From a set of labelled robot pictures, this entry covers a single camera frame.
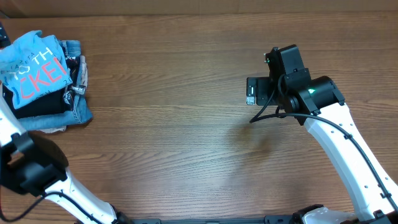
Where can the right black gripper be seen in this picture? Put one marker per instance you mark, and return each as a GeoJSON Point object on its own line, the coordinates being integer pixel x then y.
{"type": "Point", "coordinates": [262, 86]}

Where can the light blue printed t-shirt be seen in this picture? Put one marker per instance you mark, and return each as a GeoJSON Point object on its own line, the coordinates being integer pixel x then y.
{"type": "Point", "coordinates": [33, 66]}

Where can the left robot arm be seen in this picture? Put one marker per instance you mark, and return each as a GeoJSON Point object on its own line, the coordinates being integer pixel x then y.
{"type": "Point", "coordinates": [31, 164]}

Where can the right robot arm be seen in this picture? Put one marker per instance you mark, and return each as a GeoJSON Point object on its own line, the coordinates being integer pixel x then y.
{"type": "Point", "coordinates": [319, 106]}

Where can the folded blue jeans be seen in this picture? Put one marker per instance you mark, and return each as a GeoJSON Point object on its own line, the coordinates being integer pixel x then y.
{"type": "Point", "coordinates": [71, 48]}

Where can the folded black printed garment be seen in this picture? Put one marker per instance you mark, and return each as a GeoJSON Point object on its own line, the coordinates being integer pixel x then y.
{"type": "Point", "coordinates": [79, 74]}

